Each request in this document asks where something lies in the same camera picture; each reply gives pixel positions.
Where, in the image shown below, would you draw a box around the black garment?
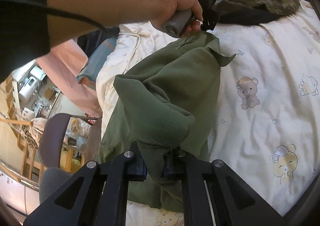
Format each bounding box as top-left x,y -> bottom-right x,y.
213,0 -> 281,26

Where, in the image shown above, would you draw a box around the purple folding chair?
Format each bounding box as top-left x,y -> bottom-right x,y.
37,112 -> 98,169

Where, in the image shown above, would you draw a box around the person's left hand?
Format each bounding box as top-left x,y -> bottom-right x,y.
150,0 -> 203,34

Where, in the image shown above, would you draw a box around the olive green pants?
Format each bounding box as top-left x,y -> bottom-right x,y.
97,31 -> 232,212

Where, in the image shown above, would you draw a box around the teal bed headboard cushion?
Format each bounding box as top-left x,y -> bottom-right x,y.
76,36 -> 117,91

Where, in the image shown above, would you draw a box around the dark navy hanging cloth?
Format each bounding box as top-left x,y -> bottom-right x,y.
77,26 -> 119,57

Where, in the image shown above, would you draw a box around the white water heater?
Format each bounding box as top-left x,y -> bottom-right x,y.
18,76 -> 40,103

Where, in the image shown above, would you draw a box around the cream bear print duvet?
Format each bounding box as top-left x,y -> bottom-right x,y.
95,0 -> 320,226

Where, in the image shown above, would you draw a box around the pink hanging curtain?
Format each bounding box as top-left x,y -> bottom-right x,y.
36,39 -> 102,117

